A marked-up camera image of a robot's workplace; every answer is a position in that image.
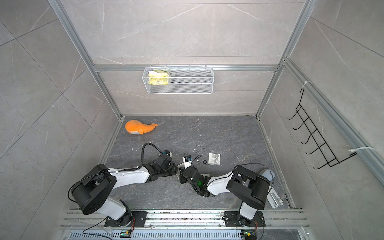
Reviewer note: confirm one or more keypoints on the white rectangular holder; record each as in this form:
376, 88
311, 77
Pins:
274, 199

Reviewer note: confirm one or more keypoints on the black wall hook rack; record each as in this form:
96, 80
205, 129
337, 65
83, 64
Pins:
315, 136

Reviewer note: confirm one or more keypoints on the orange plush whale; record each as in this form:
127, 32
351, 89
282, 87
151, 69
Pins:
135, 127

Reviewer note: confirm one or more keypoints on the white wire wall basket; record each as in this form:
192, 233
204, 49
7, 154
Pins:
183, 80

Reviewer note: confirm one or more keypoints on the yellow sponge in basket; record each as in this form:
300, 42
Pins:
158, 77

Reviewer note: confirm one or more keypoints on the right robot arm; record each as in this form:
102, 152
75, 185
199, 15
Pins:
250, 187

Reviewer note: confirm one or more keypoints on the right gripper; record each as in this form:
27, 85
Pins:
184, 172

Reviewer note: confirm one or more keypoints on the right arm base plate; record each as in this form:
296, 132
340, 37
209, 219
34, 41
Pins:
234, 219

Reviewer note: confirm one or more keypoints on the white zip tie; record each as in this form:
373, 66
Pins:
361, 148

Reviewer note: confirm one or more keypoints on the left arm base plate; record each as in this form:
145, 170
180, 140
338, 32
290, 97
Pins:
135, 218

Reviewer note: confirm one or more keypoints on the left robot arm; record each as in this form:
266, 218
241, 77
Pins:
92, 192

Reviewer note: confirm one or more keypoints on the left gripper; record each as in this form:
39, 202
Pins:
174, 169

